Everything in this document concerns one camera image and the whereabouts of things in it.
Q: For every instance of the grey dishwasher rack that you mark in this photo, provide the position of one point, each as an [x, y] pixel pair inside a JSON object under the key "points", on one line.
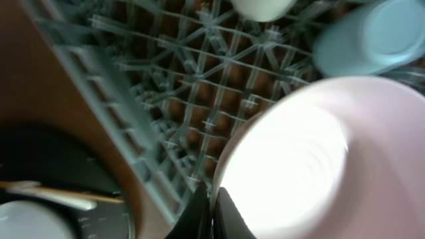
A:
{"points": [[172, 81]]}

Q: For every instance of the white cup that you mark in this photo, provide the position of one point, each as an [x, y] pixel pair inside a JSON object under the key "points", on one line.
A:
{"points": [[263, 10]]}

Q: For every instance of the light blue cup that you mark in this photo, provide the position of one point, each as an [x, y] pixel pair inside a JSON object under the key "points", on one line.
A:
{"points": [[372, 39]]}

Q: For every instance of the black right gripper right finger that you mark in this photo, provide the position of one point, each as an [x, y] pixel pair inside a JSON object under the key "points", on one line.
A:
{"points": [[227, 222]]}

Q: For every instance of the round black serving tray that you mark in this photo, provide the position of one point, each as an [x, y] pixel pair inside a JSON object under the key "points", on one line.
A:
{"points": [[59, 160]]}

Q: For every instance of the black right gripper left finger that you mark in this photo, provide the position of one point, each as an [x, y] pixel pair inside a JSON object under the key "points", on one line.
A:
{"points": [[195, 221]]}

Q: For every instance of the pink small bowl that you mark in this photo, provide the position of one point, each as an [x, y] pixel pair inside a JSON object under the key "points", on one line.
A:
{"points": [[340, 158]]}

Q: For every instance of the grey round plate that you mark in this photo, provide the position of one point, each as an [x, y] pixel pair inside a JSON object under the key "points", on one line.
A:
{"points": [[22, 219]]}

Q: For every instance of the wooden chopstick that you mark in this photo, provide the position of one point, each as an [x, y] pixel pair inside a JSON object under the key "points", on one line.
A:
{"points": [[41, 189]]}

